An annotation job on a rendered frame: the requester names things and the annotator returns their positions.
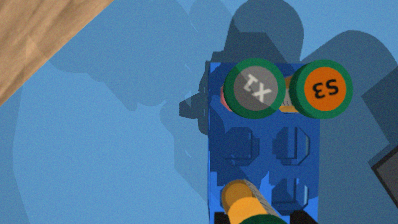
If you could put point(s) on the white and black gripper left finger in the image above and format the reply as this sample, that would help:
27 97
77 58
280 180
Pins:
221 218

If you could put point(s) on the blue tube rack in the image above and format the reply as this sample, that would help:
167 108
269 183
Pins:
245 152

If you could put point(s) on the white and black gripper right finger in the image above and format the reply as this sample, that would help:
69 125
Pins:
301 217

